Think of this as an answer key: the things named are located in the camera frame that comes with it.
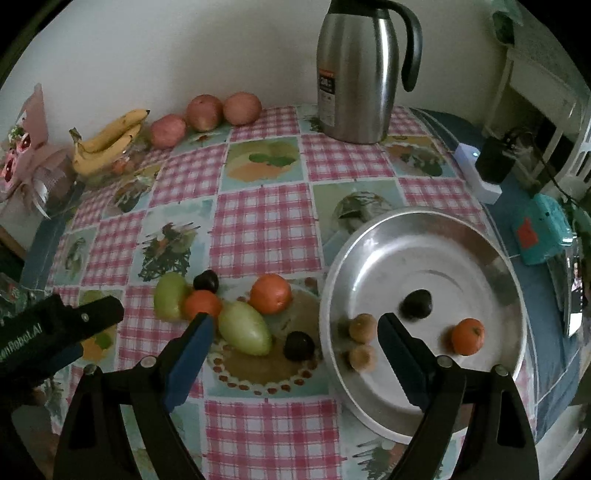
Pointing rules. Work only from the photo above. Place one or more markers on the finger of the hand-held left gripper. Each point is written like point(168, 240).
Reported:
point(64, 360)
point(99, 316)

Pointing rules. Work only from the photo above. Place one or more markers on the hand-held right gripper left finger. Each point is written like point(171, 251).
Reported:
point(189, 360)

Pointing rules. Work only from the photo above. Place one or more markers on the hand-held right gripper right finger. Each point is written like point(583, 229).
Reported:
point(401, 360)

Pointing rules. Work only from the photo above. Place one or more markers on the brown kiwi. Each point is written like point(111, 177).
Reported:
point(361, 357)
point(361, 327)

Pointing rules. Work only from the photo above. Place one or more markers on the dark plum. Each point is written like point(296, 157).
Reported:
point(205, 280)
point(298, 345)
point(415, 303)

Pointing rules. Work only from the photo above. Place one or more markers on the orange tangerine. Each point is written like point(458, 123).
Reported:
point(201, 302)
point(467, 336)
point(271, 293)

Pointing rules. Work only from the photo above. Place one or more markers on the green mango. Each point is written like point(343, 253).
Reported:
point(168, 295)
point(244, 327)

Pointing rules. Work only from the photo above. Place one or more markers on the round metal plate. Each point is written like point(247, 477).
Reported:
point(415, 258)

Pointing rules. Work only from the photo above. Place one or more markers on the checkered printed tablecloth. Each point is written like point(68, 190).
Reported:
point(258, 221)

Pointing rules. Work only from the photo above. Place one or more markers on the clear glass bowl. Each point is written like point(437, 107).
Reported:
point(129, 161)

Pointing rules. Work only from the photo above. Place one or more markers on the pink gift wrapping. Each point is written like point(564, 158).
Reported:
point(32, 152)

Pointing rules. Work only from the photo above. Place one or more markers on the yellow banana bunch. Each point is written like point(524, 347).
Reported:
point(106, 138)

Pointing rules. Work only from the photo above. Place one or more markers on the smartphone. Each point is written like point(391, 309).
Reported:
point(575, 295)

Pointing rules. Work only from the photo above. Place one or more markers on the teal box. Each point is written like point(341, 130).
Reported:
point(549, 235)

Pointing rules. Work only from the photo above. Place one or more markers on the red apple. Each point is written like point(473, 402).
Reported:
point(204, 112)
point(242, 108)
point(168, 131)

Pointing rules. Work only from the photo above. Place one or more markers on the white power strip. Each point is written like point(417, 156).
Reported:
point(466, 157)

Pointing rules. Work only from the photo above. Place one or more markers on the black power adapter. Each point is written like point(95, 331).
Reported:
point(494, 159)

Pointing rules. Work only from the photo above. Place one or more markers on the stainless steel thermos jug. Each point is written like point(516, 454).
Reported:
point(355, 69)

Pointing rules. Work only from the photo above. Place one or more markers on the white shelf rack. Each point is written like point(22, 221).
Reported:
point(503, 83)

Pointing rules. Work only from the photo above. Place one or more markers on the green plant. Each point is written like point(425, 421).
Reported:
point(503, 18)

